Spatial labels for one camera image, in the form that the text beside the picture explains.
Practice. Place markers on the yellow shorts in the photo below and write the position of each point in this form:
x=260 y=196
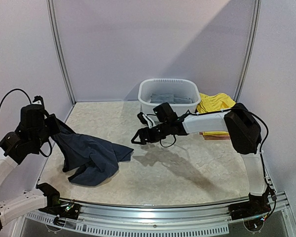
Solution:
x=211 y=103

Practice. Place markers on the front aluminium rail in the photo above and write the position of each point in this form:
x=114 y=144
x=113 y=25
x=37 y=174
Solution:
x=199 y=220

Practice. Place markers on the navy blue tank top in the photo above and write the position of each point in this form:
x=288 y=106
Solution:
x=94 y=159

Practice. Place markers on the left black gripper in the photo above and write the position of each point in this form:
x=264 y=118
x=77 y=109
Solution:
x=55 y=127

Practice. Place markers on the right aluminium corner post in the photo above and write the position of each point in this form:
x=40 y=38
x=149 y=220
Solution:
x=249 y=48

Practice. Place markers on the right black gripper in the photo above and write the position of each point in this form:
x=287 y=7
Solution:
x=149 y=133

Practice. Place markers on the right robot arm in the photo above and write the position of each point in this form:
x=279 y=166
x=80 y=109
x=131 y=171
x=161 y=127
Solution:
x=244 y=131

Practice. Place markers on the aluminium corner post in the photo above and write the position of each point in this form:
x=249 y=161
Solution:
x=59 y=51
x=249 y=48

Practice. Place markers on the pink folded cloth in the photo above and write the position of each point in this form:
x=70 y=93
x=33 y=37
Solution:
x=218 y=135

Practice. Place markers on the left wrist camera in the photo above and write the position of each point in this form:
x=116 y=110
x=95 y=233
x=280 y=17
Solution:
x=38 y=100

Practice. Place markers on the folded grey denim cloth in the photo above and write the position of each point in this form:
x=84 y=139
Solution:
x=170 y=98

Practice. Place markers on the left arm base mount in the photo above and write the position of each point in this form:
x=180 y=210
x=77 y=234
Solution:
x=63 y=211

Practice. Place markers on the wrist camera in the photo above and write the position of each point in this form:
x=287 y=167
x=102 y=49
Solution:
x=38 y=100
x=165 y=113

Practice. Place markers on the white plastic wash basin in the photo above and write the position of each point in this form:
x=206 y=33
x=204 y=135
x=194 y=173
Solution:
x=181 y=94

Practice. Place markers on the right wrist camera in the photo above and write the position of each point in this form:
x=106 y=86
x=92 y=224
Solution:
x=165 y=113

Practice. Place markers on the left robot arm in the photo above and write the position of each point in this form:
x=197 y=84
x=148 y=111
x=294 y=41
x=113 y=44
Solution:
x=35 y=128

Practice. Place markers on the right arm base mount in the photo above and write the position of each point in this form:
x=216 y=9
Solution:
x=253 y=212

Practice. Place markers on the left aluminium corner post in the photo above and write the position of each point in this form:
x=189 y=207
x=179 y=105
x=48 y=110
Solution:
x=59 y=51

